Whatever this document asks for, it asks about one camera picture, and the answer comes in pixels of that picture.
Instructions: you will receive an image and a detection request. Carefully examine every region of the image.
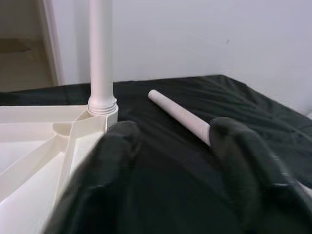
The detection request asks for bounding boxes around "white plastic table leg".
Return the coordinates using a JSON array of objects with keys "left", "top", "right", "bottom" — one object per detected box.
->
[
  {"left": 148, "top": 89, "right": 212, "bottom": 147},
  {"left": 87, "top": 0, "right": 119, "bottom": 117}
]

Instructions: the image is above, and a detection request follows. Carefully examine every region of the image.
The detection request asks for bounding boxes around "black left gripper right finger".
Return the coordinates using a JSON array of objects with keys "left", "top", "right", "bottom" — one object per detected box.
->
[{"left": 209, "top": 117, "right": 312, "bottom": 234}]

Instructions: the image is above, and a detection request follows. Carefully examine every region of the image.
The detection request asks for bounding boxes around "white plastic table top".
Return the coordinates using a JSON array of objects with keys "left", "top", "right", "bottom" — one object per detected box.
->
[{"left": 0, "top": 103, "right": 119, "bottom": 234}]

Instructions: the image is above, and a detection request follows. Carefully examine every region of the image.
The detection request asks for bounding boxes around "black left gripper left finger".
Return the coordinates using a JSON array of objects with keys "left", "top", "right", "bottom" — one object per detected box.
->
[{"left": 43, "top": 120, "right": 144, "bottom": 234}]

